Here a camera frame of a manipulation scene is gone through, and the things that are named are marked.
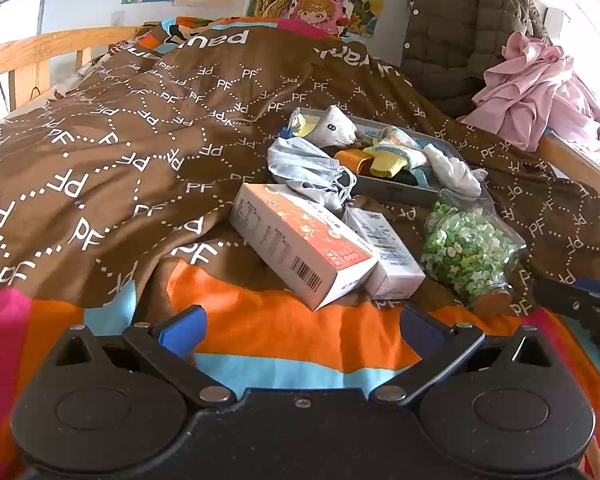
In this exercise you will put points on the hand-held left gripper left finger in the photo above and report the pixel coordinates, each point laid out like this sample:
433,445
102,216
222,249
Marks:
180,332

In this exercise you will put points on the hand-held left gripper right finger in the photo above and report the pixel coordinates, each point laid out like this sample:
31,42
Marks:
424,330

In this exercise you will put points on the grey tray with cartoon print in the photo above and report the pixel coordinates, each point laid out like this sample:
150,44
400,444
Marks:
394,195

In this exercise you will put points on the white gauze cloth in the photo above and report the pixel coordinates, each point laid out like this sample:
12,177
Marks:
452,170

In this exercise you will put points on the yellow sock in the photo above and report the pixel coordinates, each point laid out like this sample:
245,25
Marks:
385,166

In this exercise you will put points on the orange blue striped sock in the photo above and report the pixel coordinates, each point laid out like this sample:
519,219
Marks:
402,142

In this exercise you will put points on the light blue face mask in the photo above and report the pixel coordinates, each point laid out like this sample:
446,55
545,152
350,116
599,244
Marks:
305,165

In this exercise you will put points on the small white carton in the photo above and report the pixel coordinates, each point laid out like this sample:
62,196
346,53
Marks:
384,255

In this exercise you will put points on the bag of green candies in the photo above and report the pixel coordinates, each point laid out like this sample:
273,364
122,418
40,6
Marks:
464,250

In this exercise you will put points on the colourful striped bed sheet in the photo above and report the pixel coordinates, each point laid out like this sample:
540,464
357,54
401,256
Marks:
280,330

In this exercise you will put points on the orange and white carton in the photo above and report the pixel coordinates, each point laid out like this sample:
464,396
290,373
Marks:
300,240

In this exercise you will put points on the brown printed blanket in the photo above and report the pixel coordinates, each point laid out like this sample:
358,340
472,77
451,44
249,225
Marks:
105,150

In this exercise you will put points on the pink garment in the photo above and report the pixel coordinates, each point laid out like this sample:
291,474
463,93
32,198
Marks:
534,90

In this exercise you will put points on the white air conditioner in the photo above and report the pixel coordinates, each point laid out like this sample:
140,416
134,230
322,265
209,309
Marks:
553,15

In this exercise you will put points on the olive quilted jacket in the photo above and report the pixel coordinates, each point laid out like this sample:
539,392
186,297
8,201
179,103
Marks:
459,25

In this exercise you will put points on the window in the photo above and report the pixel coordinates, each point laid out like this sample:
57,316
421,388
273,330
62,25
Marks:
10,45

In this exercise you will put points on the wooden bed frame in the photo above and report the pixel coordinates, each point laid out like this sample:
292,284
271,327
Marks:
40,52

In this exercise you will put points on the small pink cartoon wall poster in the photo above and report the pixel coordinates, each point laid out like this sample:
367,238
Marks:
320,7

